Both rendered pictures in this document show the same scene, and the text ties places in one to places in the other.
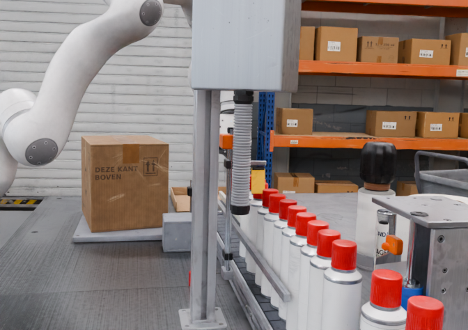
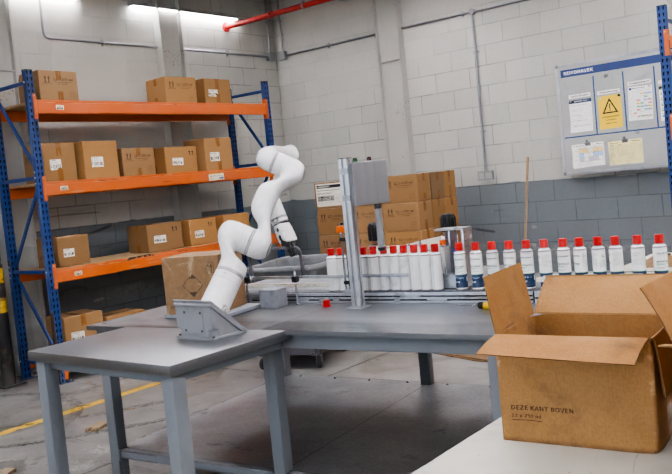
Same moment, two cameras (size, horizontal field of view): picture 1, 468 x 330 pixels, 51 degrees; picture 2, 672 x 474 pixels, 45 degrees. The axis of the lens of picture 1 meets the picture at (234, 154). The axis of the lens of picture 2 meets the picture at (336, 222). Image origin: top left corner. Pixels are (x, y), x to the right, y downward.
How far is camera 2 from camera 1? 309 cm
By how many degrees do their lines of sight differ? 46
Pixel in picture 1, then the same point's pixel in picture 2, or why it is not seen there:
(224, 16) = (366, 176)
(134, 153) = not seen: hidden behind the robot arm
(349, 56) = (113, 171)
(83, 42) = (276, 191)
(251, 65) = (378, 193)
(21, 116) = (258, 232)
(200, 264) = (359, 280)
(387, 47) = (145, 158)
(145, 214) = (239, 297)
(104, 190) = not seen: hidden behind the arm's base
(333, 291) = (436, 258)
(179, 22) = not seen: outside the picture
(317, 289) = (426, 262)
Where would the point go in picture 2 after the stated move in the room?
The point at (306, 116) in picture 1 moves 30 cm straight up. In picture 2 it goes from (81, 242) to (77, 206)
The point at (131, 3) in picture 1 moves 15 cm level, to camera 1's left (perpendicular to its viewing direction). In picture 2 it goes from (300, 171) to (275, 173)
